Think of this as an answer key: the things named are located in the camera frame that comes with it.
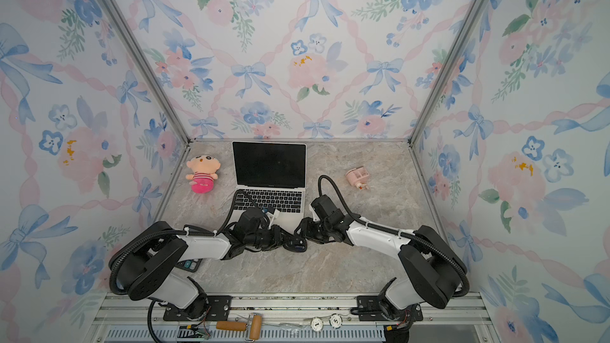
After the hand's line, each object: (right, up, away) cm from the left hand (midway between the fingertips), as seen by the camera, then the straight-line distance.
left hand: (295, 239), depth 84 cm
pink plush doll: (-39, +25, +16) cm, 49 cm away
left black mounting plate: (-24, -18, -11) cm, 32 cm away
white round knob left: (+7, -22, -13) cm, 26 cm away
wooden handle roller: (-12, -20, -14) cm, 27 cm away
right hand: (+1, +2, 0) cm, 2 cm away
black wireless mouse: (-1, -1, -1) cm, 2 cm away
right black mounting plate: (+23, -19, -11) cm, 32 cm away
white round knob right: (+13, -21, -12) cm, 28 cm away
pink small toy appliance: (+25, +21, +16) cm, 37 cm away
